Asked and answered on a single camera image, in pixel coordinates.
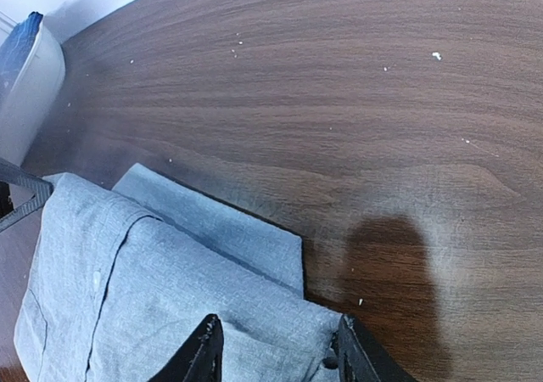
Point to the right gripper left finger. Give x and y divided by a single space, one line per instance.
199 359

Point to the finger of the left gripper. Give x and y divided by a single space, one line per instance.
21 194

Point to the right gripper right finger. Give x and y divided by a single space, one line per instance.
361 358

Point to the white plastic basket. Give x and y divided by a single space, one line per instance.
27 104

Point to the grey long sleeve shirt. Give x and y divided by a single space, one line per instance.
120 278

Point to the blue plaid shirt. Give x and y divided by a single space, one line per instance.
16 49

